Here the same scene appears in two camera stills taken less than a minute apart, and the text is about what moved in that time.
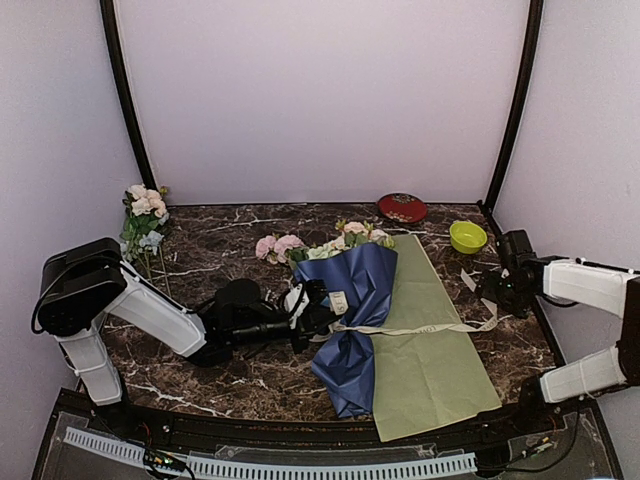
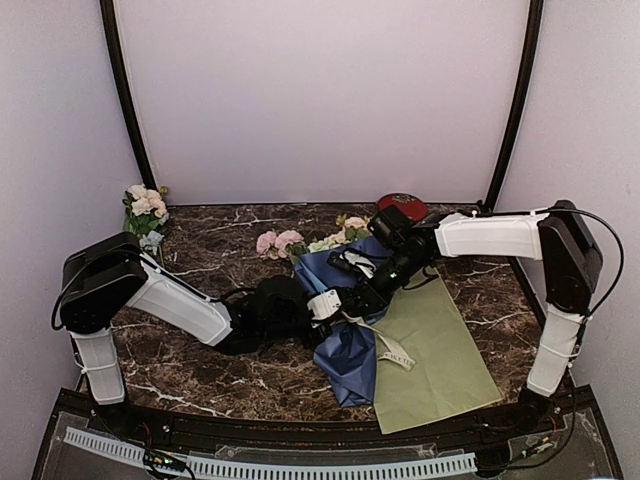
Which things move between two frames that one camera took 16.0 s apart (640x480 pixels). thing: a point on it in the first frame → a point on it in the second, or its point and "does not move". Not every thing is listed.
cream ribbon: [339, 305] → [397, 353]
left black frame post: [118, 78] does not move
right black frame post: [532, 45] does not move
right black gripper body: [506, 295] → [405, 271]
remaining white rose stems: [145, 212] does not move
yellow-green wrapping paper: [425, 379] does not move
